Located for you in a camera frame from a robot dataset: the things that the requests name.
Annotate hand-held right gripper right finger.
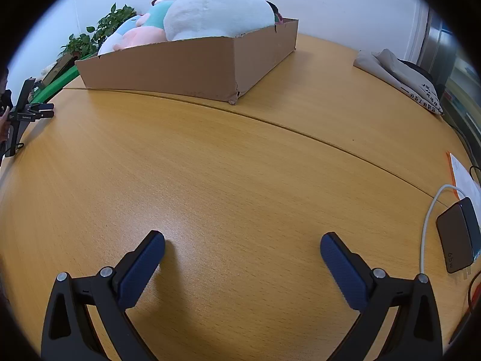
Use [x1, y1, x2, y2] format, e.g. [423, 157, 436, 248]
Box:
[320, 232, 444, 361]

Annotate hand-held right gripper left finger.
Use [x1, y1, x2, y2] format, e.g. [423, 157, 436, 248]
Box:
[41, 230, 166, 361]

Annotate teal plush toy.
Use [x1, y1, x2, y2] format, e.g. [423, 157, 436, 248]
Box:
[145, 0, 175, 31]

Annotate brown cardboard box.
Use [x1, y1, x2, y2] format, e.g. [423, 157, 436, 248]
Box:
[74, 18, 300, 105]

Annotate large white plush toy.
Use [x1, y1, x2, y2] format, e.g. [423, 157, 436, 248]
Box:
[163, 0, 277, 42]

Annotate person's left hand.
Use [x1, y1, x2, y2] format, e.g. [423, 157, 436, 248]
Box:
[0, 106, 12, 143]

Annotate green board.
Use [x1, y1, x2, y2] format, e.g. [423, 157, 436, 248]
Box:
[28, 66, 80, 105]

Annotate brown planter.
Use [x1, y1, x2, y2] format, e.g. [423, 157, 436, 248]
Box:
[41, 53, 75, 85]

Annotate green leafy potted plant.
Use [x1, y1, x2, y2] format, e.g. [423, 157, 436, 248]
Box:
[60, 3, 136, 59]

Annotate grey power bank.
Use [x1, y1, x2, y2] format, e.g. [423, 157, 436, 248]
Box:
[436, 196, 481, 274]

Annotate white paper with orange edge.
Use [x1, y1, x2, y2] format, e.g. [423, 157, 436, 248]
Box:
[446, 151, 481, 201]

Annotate grey cloth bag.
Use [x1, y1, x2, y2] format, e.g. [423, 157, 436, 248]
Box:
[353, 48, 446, 117]

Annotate black chair back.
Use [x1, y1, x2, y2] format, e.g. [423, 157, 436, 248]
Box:
[397, 59, 434, 84]

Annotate grey metal door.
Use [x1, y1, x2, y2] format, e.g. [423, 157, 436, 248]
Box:
[406, 0, 458, 88]

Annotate dark power adapter with cable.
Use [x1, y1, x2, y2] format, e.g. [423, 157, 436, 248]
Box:
[420, 184, 470, 275]

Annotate black cable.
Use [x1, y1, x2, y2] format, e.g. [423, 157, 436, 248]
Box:
[450, 119, 479, 167]

